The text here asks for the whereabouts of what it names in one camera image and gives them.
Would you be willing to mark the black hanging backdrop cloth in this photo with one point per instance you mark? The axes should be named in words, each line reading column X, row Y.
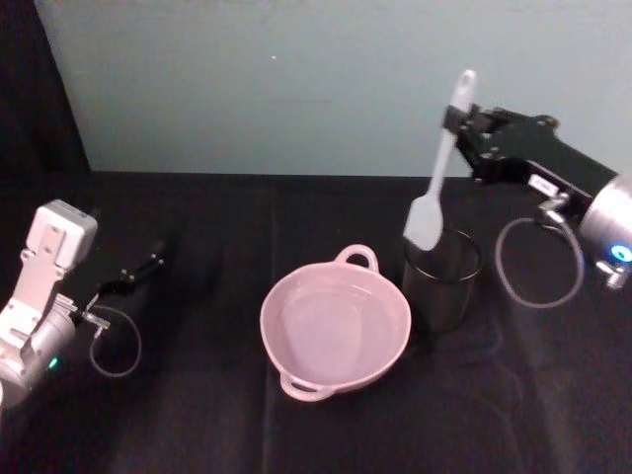
column 34, row 89

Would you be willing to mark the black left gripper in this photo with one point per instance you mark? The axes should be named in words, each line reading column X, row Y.
column 101, row 298

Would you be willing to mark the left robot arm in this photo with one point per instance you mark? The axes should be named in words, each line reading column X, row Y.
column 47, row 266

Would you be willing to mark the white silicone spatula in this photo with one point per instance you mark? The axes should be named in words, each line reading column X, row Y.
column 425, row 222

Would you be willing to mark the black table cloth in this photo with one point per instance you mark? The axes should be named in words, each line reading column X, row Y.
column 345, row 434

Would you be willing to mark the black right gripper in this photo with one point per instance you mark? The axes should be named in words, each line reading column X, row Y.
column 548, row 153

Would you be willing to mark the dark glass cup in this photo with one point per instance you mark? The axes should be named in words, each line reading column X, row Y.
column 439, row 296

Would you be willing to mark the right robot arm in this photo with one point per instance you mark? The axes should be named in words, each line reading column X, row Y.
column 609, row 217

